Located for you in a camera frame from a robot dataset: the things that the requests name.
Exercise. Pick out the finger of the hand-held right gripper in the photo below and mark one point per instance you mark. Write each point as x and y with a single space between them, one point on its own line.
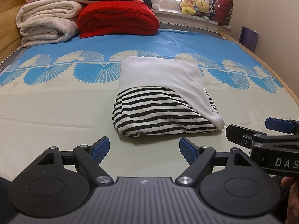
276 123
236 131

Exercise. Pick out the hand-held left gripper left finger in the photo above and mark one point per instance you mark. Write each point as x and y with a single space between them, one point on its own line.
101 148

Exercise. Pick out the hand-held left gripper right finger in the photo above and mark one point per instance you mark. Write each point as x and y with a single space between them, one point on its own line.
188 150

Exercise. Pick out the striped white hooded shirt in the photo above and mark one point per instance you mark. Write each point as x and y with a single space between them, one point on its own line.
158 74

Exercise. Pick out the person's right hand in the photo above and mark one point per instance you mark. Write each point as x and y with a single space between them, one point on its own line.
294 203

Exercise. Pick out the striped dark plush toy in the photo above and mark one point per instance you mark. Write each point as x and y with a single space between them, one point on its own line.
210 12

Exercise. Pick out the dark red cushion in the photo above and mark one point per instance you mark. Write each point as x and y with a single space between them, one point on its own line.
223 10

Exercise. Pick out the fuzzy cream folded blanket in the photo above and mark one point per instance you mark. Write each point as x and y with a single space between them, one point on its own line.
46 32

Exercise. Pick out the yellow-green plush toy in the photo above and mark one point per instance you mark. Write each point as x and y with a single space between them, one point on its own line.
188 11

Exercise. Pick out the red folded blanket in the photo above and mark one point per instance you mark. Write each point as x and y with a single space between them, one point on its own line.
116 18

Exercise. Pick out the yellow plush with face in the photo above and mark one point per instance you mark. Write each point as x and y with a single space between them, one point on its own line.
202 5

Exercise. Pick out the small yellow plush toy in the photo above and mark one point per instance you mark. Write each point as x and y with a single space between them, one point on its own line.
187 0

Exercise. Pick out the smooth cream folded blanket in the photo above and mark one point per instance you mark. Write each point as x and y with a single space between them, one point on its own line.
46 11

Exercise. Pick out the white plush toy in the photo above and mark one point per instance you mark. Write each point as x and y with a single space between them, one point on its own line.
156 1

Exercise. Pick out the wooden headboard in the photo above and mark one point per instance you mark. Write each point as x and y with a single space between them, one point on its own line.
9 16

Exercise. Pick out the purple board against wall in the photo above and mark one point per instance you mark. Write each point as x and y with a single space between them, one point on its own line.
249 38

